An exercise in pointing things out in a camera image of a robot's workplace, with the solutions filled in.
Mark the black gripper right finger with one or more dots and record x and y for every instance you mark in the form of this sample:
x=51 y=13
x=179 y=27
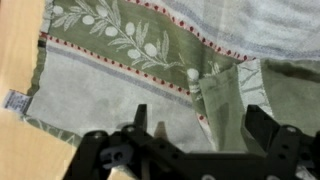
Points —
x=283 y=146

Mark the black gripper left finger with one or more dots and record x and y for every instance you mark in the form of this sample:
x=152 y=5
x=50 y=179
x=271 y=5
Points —
x=106 y=156

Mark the green patterned towel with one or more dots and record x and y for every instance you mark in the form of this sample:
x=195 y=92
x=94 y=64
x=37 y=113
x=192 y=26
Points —
x=100 y=93

